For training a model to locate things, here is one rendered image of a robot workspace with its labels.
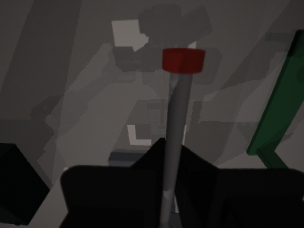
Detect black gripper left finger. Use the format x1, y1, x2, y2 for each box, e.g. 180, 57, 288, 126
60, 138, 166, 228

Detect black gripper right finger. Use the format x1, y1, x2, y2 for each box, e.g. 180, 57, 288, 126
175, 145, 304, 228

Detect grey pin with red cap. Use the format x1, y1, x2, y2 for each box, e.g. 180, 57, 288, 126
159, 48, 206, 228

